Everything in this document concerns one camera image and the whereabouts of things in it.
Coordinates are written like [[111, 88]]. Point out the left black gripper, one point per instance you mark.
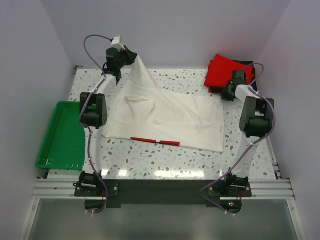
[[131, 56]]

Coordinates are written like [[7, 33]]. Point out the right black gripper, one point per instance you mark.
[[224, 96]]

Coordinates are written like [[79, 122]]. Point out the white t shirt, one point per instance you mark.
[[142, 110]]

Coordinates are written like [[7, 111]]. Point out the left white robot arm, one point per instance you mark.
[[94, 113]]

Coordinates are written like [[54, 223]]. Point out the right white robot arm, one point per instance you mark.
[[257, 122]]

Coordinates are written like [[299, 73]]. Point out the red folded t shirt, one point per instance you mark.
[[220, 71]]

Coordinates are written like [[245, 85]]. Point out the green plastic tray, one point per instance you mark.
[[63, 147]]

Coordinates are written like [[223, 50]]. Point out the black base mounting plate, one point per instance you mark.
[[114, 193]]

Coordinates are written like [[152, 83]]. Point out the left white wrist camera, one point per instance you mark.
[[116, 43]]

